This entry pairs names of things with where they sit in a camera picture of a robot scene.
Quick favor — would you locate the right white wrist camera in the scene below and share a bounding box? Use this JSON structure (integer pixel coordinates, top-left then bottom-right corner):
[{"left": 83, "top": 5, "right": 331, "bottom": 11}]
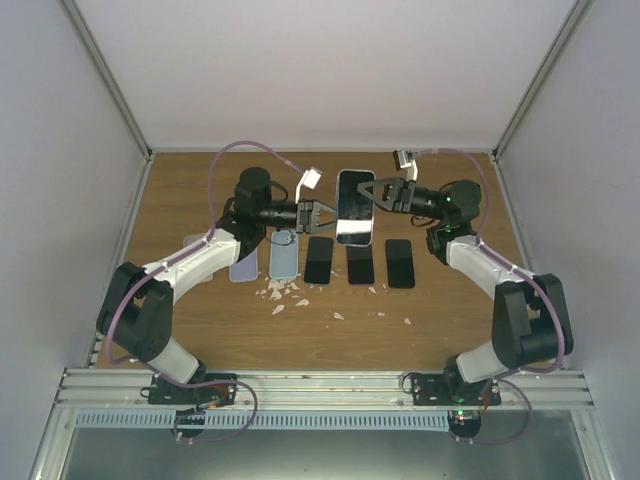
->
[{"left": 392, "top": 149, "right": 418, "bottom": 181}]

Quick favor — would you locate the light blue phone case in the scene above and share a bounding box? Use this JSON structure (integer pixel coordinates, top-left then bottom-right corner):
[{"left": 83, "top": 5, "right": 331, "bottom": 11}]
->
[{"left": 269, "top": 230, "right": 300, "bottom": 280}]

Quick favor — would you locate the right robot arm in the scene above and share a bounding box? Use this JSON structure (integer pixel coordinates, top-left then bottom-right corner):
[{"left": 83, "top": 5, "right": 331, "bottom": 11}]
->
[{"left": 334, "top": 170, "right": 574, "bottom": 405}]

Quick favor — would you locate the purple smartphone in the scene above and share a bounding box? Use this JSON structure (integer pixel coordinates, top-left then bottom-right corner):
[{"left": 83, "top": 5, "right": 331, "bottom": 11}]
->
[{"left": 346, "top": 245, "right": 375, "bottom": 286}]

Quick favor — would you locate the grey slotted cable duct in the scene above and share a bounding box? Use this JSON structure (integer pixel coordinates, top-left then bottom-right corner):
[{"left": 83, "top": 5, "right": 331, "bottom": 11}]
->
[{"left": 76, "top": 409, "right": 449, "bottom": 432}]

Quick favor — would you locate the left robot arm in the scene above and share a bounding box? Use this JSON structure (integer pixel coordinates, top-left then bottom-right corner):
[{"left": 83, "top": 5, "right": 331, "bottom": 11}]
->
[{"left": 96, "top": 167, "right": 336, "bottom": 404}]

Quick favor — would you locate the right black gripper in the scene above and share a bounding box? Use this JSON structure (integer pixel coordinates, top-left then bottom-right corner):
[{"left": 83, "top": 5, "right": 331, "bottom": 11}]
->
[{"left": 355, "top": 179, "right": 445, "bottom": 222}]

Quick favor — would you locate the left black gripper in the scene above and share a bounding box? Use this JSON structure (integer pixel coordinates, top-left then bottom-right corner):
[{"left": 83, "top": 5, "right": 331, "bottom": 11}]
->
[{"left": 258, "top": 199, "right": 349, "bottom": 234}]

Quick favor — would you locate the aluminium rail frame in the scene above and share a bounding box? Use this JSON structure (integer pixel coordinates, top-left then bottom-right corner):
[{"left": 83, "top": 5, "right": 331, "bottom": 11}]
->
[{"left": 54, "top": 369, "right": 594, "bottom": 411}]

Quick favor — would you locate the black smartphone from white case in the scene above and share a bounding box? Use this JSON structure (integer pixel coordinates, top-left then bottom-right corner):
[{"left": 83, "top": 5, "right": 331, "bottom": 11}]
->
[{"left": 385, "top": 239, "right": 416, "bottom": 289}]

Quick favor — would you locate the phone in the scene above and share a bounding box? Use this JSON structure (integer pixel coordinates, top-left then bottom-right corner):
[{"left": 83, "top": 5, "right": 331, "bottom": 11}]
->
[
  {"left": 229, "top": 249, "right": 259, "bottom": 283},
  {"left": 335, "top": 169, "right": 375, "bottom": 248},
  {"left": 183, "top": 233, "right": 214, "bottom": 283}
]

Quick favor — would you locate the white debris pile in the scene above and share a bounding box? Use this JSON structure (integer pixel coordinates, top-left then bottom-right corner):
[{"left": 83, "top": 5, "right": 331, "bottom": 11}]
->
[{"left": 254, "top": 276, "right": 311, "bottom": 316}]

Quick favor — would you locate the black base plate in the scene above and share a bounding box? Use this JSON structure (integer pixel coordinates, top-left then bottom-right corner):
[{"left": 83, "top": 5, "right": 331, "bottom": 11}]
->
[
  {"left": 399, "top": 370, "right": 502, "bottom": 407},
  {"left": 140, "top": 373, "right": 237, "bottom": 407}
]

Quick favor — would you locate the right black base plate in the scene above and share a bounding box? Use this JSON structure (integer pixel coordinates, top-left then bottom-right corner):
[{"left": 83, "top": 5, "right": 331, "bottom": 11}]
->
[{"left": 399, "top": 370, "right": 502, "bottom": 407}]

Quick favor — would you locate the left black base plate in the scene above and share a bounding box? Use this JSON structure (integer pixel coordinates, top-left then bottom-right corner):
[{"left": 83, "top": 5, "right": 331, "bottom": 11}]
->
[{"left": 140, "top": 373, "right": 237, "bottom": 407}]

